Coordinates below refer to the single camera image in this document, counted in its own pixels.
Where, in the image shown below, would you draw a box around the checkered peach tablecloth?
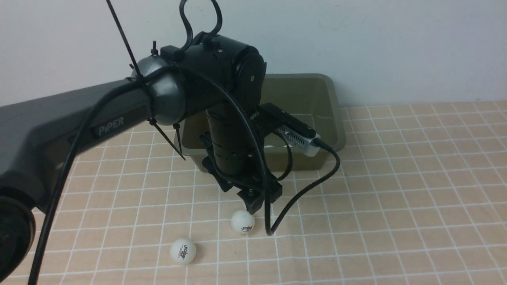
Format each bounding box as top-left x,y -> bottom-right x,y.
38,101 -> 507,285

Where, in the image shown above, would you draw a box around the black cable ties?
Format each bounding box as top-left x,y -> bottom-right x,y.
106,0 -> 186,161

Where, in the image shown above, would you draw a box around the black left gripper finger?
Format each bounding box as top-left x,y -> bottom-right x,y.
243,194 -> 264,215

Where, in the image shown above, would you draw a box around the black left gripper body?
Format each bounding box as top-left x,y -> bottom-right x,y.
202,156 -> 265,200

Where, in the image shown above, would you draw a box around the olive green plastic bin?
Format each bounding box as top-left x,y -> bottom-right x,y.
179,74 -> 346,173

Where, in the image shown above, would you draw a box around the white logo ball front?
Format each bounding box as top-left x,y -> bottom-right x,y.
170,238 -> 197,265

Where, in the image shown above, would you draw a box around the black left camera cable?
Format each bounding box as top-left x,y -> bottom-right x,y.
28,65 -> 341,285

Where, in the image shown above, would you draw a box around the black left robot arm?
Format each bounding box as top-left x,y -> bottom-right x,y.
0,32 -> 282,280

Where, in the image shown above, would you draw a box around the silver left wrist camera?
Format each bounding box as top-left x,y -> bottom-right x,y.
253,103 -> 320,157

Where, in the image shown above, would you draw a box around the white logo ball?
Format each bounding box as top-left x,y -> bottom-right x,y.
170,238 -> 197,265
231,210 -> 255,234

